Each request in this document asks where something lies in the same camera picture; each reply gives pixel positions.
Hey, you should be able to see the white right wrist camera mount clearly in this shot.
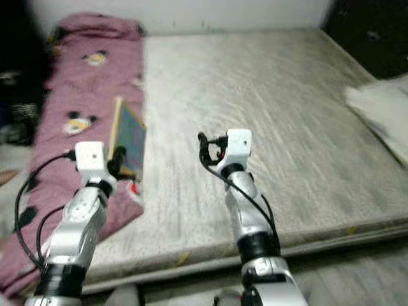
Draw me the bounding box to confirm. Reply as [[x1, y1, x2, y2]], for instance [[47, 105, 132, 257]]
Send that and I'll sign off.
[[224, 129, 253, 170]]

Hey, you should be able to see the black tufted headboard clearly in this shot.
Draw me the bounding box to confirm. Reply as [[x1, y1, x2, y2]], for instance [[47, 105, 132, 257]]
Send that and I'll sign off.
[[322, 0, 408, 80]]

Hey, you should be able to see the short black left arm cable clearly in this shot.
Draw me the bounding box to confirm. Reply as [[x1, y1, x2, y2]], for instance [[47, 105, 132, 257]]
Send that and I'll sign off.
[[36, 205, 68, 262]]

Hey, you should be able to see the black bag with white print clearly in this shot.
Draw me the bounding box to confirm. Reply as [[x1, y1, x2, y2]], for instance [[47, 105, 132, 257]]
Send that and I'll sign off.
[[0, 64, 52, 147]]

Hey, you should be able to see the pink cartoon print blanket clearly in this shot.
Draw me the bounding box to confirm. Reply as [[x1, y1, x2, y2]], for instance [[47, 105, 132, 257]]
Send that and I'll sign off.
[[0, 13, 147, 300]]

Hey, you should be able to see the grey quilted mattress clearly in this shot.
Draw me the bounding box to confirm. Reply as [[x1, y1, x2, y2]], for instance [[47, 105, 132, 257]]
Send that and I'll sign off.
[[83, 27, 408, 297]]

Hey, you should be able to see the grey left robot leg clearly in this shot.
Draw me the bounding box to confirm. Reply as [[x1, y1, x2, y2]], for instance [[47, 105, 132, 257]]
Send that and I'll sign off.
[[102, 287, 141, 306]]

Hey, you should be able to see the dotted lower mattress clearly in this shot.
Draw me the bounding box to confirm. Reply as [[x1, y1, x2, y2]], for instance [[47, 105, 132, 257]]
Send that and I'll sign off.
[[83, 217, 408, 297]]

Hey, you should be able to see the grey robot leg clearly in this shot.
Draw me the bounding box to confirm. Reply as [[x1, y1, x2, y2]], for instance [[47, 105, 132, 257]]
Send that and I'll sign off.
[[214, 290, 249, 306], [102, 287, 141, 306]]

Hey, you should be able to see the grey right robot leg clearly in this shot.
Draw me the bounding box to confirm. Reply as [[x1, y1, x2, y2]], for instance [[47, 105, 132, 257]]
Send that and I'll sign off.
[[214, 290, 249, 306]]

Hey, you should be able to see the white pillow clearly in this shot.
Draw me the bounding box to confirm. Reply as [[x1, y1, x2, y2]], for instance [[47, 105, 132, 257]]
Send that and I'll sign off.
[[344, 75, 408, 168]]

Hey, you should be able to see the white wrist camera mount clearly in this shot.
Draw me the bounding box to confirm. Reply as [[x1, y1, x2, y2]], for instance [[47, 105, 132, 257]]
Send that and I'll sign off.
[[75, 140, 108, 186], [224, 129, 253, 170]]

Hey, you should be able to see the colourful children's book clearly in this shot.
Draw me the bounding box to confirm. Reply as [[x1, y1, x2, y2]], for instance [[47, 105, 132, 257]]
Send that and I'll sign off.
[[110, 96, 146, 182]]

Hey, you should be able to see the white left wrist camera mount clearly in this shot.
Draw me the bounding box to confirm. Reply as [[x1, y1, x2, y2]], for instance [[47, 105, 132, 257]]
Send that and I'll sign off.
[[75, 140, 108, 186]]

